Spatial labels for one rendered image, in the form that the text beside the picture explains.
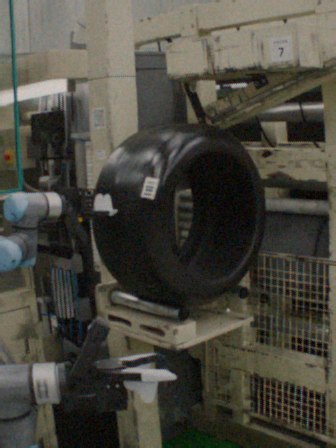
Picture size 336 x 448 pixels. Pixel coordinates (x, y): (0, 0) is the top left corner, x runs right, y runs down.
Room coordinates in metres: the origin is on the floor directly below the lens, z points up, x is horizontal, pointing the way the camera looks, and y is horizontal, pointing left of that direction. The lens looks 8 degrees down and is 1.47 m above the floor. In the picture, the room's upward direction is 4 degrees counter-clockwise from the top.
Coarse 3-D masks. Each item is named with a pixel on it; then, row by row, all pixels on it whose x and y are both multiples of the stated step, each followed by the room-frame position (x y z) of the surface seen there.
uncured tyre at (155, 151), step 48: (144, 144) 1.89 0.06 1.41; (192, 144) 1.87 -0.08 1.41; (240, 144) 2.03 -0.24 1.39; (96, 192) 1.91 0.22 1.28; (192, 192) 2.28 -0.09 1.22; (240, 192) 2.20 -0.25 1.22; (96, 240) 1.91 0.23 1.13; (144, 240) 1.76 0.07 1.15; (192, 240) 2.24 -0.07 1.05; (240, 240) 2.17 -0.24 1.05; (144, 288) 1.86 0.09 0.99; (192, 288) 1.84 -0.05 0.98
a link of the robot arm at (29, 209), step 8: (8, 200) 1.57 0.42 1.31; (16, 200) 1.56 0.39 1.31; (24, 200) 1.57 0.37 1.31; (32, 200) 1.59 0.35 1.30; (40, 200) 1.61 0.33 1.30; (8, 208) 1.57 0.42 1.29; (16, 208) 1.55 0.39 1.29; (24, 208) 1.56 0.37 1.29; (32, 208) 1.58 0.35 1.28; (40, 208) 1.60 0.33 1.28; (48, 208) 1.62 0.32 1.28; (8, 216) 1.57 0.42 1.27; (16, 216) 1.55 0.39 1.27; (24, 216) 1.57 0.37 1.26; (32, 216) 1.58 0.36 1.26; (40, 216) 1.61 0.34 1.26; (16, 224) 1.58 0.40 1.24; (24, 224) 1.57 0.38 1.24; (32, 224) 1.58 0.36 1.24
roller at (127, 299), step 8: (112, 296) 2.07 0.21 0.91; (120, 296) 2.04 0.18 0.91; (128, 296) 2.02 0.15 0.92; (136, 296) 2.00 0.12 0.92; (128, 304) 2.01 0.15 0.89; (136, 304) 1.98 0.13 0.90; (144, 304) 1.95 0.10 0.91; (152, 304) 1.92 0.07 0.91; (160, 304) 1.90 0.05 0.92; (168, 304) 1.89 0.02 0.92; (152, 312) 1.93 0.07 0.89; (160, 312) 1.89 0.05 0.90; (168, 312) 1.86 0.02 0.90; (176, 312) 1.84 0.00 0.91; (184, 312) 1.84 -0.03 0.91; (184, 320) 1.84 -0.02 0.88
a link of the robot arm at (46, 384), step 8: (40, 368) 0.98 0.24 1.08; (48, 368) 0.98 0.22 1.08; (56, 368) 0.99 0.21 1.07; (40, 376) 0.96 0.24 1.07; (48, 376) 0.96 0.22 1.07; (56, 376) 0.97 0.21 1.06; (40, 384) 0.96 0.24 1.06; (48, 384) 0.96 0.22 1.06; (56, 384) 0.96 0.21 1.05; (40, 392) 0.95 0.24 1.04; (48, 392) 0.95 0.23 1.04; (56, 392) 0.96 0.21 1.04; (40, 400) 0.96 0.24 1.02; (48, 400) 0.96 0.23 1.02; (56, 400) 0.96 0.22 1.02
